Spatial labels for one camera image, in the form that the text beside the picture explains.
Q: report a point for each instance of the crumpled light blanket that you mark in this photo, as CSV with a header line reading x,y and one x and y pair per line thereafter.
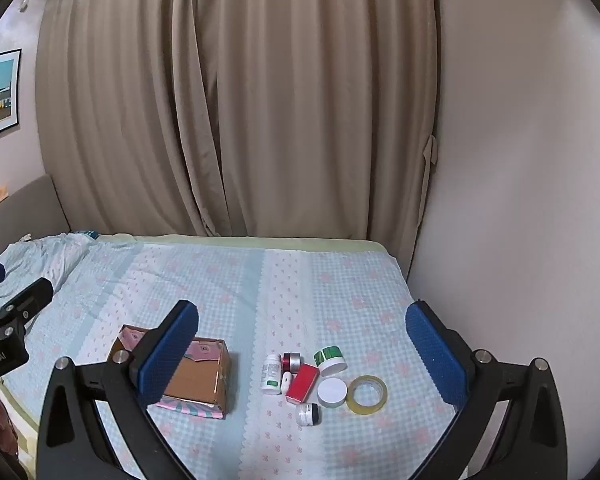
x,y
40,260

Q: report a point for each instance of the clear tape roll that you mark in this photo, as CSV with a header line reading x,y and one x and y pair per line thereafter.
x,y
366,409

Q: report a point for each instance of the white jar green label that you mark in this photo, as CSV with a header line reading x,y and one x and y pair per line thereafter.
x,y
330,360

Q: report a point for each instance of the small red silver jar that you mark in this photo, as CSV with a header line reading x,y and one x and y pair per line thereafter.
x,y
292,361

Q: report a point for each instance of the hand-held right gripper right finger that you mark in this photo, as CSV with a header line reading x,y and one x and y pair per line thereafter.
x,y
437,355

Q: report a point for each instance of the red carton box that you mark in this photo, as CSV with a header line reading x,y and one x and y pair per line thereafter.
x,y
302,382

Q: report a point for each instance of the white earbud case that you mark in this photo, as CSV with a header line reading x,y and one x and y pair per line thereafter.
x,y
285,384

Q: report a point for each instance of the brown cardboard box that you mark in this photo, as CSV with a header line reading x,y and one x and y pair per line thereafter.
x,y
200,375

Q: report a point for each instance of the grey upholstered headboard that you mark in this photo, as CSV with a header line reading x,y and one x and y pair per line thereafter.
x,y
25,210

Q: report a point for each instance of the white bottle green label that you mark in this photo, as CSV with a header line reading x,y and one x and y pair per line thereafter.
x,y
270,375

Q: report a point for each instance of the pale green mattress sheet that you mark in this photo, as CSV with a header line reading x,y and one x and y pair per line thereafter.
x,y
305,244

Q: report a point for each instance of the beige curtain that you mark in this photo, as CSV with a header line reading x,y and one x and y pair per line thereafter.
x,y
230,110

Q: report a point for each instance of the dark red cloth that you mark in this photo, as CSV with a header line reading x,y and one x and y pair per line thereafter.
x,y
0,417

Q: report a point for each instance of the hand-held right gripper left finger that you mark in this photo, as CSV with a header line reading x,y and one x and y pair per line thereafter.
x,y
172,355

